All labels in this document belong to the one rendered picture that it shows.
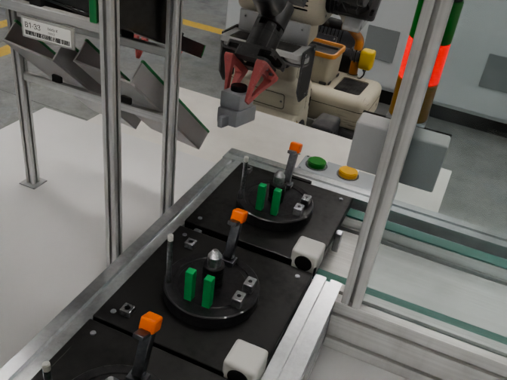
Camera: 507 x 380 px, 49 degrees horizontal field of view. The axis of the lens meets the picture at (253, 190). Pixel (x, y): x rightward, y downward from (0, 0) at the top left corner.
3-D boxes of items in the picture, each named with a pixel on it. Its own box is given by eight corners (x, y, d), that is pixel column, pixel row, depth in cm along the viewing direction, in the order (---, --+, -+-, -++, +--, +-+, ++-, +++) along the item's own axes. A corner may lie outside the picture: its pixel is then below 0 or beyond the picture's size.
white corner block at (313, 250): (296, 252, 95) (300, 234, 93) (322, 262, 94) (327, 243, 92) (287, 268, 92) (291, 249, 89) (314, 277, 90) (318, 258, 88)
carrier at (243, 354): (179, 234, 96) (182, 172, 89) (311, 283, 89) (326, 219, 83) (92, 326, 77) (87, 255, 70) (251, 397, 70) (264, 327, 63)
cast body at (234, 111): (236, 114, 109) (239, 78, 105) (255, 120, 106) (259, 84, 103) (209, 124, 102) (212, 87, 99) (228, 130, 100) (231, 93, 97)
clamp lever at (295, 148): (282, 179, 106) (293, 140, 104) (292, 182, 105) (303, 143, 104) (277, 182, 103) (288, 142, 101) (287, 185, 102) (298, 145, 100)
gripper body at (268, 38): (271, 58, 98) (287, 21, 99) (224, 47, 103) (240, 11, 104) (283, 75, 104) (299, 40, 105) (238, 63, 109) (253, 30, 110)
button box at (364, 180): (301, 176, 127) (305, 153, 123) (392, 206, 121) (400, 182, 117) (291, 191, 121) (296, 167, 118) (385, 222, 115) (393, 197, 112)
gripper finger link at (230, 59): (240, 95, 98) (261, 48, 99) (207, 86, 102) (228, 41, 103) (254, 111, 104) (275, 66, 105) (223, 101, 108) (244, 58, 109)
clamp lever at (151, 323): (135, 367, 66) (149, 310, 65) (149, 374, 66) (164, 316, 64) (118, 381, 63) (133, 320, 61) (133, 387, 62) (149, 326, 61)
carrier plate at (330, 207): (240, 170, 116) (241, 160, 115) (351, 206, 110) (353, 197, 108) (183, 229, 97) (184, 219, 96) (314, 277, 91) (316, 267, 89)
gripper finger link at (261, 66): (249, 98, 98) (271, 50, 99) (216, 88, 101) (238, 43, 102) (263, 113, 104) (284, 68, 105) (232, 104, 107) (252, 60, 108)
